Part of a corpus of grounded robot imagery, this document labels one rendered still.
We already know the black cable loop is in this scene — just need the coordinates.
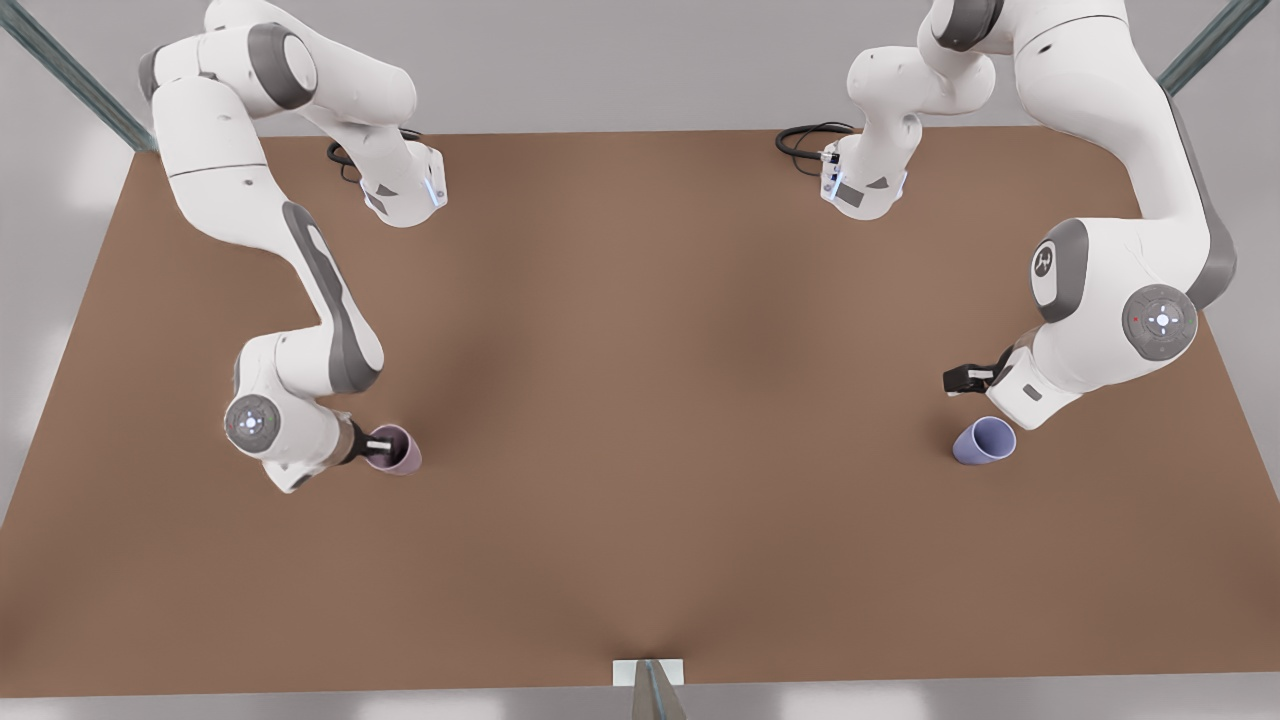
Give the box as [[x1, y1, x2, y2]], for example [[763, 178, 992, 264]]
[[326, 127, 425, 185], [775, 121, 858, 182]]

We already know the silver frame post with foot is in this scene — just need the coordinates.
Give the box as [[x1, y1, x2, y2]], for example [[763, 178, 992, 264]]
[[612, 657, 689, 720]]

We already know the pink cup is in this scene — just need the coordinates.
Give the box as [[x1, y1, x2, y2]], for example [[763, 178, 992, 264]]
[[361, 423, 424, 477]]

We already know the purple cup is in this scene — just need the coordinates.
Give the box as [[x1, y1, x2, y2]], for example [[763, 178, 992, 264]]
[[951, 416, 1018, 468]]

